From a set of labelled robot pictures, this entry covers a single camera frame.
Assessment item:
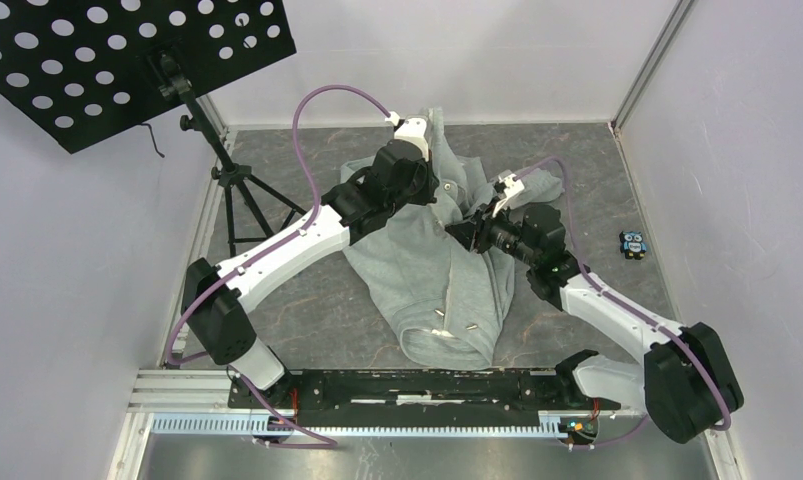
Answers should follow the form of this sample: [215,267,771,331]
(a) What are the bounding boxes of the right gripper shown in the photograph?
[444,195,539,268]

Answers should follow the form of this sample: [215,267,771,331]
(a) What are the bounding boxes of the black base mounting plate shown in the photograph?
[263,368,620,428]

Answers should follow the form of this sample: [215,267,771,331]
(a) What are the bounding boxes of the blue owl toy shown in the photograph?
[619,231,647,260]

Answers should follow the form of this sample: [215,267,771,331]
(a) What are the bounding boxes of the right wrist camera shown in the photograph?
[492,172,525,216]

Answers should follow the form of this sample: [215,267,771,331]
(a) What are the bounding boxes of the grey zip-up jacket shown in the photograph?
[339,107,567,372]

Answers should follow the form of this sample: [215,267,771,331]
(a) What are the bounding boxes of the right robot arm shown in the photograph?
[446,203,745,444]

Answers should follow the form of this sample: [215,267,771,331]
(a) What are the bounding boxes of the purple cable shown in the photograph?
[163,84,402,449]
[513,156,734,452]

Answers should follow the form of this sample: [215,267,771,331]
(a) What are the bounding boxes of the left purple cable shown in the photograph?
[163,84,402,449]

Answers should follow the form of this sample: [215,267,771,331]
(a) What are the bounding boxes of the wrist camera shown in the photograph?
[384,111,433,162]
[492,172,525,216]

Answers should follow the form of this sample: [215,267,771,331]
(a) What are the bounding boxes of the black perforated music stand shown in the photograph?
[0,1,296,240]

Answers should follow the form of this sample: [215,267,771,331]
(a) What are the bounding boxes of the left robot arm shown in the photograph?
[181,139,439,408]

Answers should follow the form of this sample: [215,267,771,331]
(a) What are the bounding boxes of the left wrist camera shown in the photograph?
[384,111,433,162]

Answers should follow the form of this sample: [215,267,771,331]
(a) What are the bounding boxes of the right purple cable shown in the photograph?
[513,156,734,452]

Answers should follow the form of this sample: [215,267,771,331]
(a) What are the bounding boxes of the aluminium toothed rail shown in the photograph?
[150,413,597,440]

